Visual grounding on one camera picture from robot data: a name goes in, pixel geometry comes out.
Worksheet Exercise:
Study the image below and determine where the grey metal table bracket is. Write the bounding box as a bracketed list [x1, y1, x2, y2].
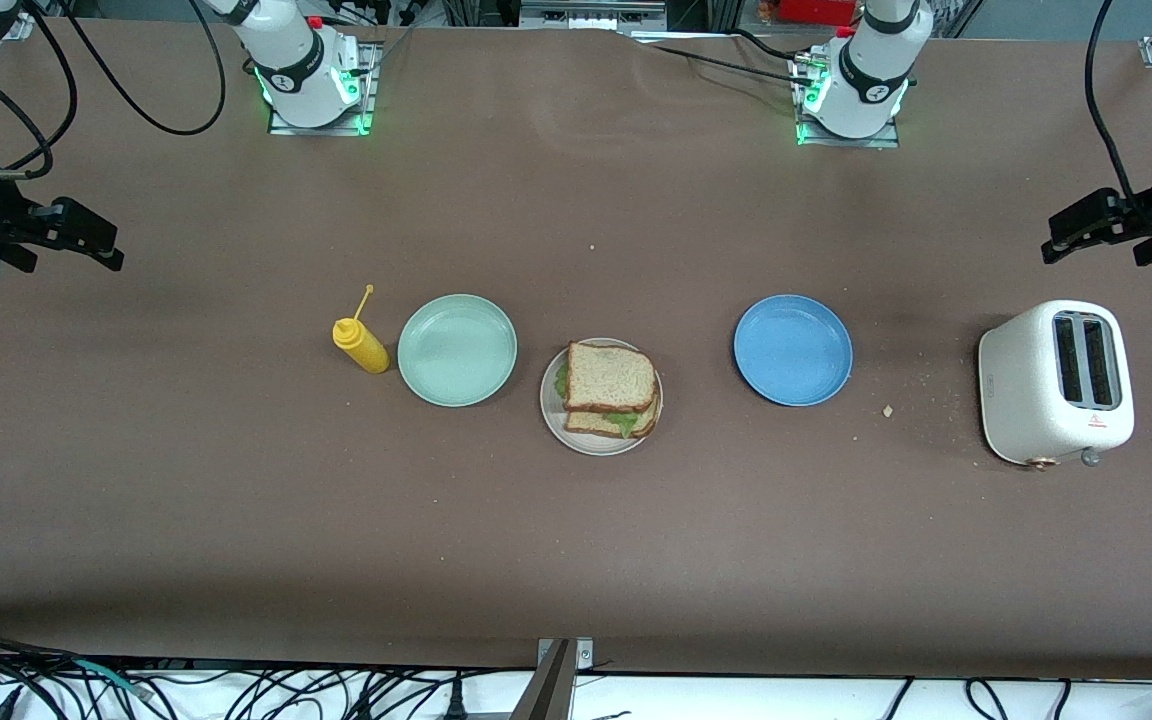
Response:
[511, 637, 595, 720]

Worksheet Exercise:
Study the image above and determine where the mint green plate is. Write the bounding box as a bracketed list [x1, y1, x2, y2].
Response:
[397, 293, 518, 408]

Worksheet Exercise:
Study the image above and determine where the yellow mustard squeeze bottle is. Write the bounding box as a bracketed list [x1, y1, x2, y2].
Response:
[332, 286, 391, 375]

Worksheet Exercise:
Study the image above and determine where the white toaster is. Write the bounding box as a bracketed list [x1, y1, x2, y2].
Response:
[978, 300, 1135, 471]

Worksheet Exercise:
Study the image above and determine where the brown bread slice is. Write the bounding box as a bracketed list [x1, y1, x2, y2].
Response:
[564, 341, 659, 414]
[564, 385, 663, 439]

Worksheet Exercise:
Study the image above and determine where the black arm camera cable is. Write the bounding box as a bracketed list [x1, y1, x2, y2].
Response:
[1086, 0, 1152, 201]
[0, 0, 229, 181]

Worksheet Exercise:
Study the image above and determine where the green lettuce leaf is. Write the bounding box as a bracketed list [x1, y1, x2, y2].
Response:
[554, 362, 659, 439]

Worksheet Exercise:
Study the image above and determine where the beige plate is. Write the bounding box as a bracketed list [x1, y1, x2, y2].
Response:
[539, 338, 664, 457]

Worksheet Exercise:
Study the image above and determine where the red background object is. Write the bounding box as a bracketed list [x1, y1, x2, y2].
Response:
[761, 0, 862, 26]

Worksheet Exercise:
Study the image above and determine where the thin black base cable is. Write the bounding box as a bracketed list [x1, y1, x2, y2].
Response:
[626, 30, 817, 86]

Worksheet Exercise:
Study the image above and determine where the grey background box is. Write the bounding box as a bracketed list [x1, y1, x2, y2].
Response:
[521, 0, 667, 31]

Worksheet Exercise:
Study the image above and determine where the blue plate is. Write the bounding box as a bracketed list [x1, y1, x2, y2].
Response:
[733, 294, 854, 408]

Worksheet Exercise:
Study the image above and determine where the teal floor cable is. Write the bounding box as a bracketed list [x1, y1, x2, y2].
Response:
[71, 655, 152, 699]

